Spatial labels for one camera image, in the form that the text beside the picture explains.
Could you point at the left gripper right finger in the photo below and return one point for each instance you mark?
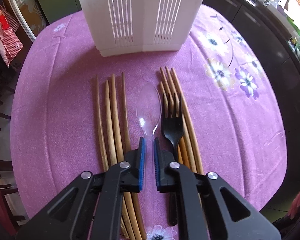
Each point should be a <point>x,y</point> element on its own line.
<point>207,206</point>

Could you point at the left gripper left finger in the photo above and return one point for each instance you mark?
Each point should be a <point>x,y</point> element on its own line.
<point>90,206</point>

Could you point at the black plastic fork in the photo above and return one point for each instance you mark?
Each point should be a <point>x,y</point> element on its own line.
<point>172,127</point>

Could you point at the wooden chopstick group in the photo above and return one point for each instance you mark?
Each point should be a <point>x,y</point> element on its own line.
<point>187,141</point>
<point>173,126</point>
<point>189,125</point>
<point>163,97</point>

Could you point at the clear plastic spoon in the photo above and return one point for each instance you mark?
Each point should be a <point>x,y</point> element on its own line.
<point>148,111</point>

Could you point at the green lower kitchen cabinets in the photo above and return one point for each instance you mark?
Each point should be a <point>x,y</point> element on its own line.
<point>54,10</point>

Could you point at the purple floral tablecloth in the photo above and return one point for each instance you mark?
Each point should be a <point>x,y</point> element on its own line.
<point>232,105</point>

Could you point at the black cabinets under sink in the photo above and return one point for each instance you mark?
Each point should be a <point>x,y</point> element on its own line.
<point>269,42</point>

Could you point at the white plastic utensil holder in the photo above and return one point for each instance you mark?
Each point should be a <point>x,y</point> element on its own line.
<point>131,26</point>

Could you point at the red checkered apron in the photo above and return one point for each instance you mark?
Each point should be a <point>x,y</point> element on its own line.
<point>10,45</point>

